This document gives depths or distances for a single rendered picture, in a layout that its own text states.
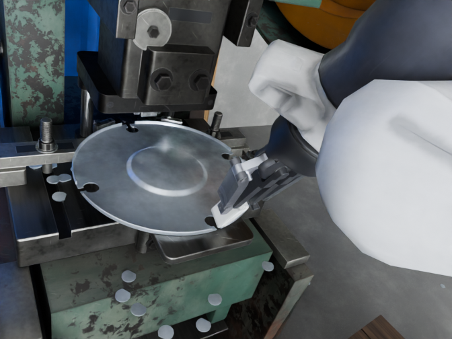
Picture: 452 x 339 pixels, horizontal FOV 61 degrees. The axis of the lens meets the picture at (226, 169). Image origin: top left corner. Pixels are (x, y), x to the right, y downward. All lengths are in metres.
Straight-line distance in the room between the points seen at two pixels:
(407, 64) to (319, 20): 0.54
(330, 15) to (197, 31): 0.31
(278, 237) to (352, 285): 1.00
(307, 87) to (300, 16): 0.54
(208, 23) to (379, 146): 0.43
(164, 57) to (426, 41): 0.35
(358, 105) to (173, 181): 0.43
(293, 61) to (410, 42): 0.11
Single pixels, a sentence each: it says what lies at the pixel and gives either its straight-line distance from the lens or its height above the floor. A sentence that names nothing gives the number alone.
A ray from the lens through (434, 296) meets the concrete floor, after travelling 1.99.
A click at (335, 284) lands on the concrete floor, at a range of 1.72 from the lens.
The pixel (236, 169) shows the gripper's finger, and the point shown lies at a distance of 0.39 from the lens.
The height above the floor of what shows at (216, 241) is 0.78.
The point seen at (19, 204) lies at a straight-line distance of 0.68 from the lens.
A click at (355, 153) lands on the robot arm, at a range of 0.20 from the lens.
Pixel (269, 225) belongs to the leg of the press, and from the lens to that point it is 0.81.
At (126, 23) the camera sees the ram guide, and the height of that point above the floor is 1.01.
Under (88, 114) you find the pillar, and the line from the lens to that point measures 0.75.
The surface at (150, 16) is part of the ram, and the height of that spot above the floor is 1.01.
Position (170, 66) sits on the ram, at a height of 0.96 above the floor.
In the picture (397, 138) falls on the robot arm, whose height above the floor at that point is 1.09.
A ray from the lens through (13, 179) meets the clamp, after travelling 0.70.
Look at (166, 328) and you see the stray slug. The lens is 0.60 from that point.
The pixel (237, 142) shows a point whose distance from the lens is 0.83.
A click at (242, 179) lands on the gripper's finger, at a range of 0.39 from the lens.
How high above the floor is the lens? 1.16
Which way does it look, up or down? 34 degrees down
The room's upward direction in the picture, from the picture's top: 17 degrees clockwise
